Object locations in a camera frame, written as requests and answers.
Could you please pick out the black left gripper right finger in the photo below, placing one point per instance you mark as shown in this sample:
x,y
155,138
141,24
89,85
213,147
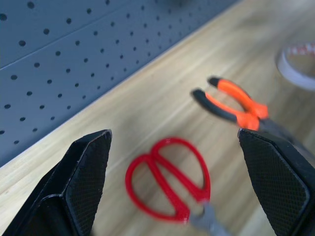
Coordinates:
x,y
278,186

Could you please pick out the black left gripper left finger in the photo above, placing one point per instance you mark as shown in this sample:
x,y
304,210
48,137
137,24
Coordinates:
x,y
73,184

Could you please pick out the white tape roll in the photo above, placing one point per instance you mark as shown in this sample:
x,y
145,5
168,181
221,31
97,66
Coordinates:
x,y
295,76

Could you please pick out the grey pegboard panel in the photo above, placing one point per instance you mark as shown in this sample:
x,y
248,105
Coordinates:
x,y
73,61

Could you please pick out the orange black pliers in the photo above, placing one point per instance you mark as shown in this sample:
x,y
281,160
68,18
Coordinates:
x,y
246,118

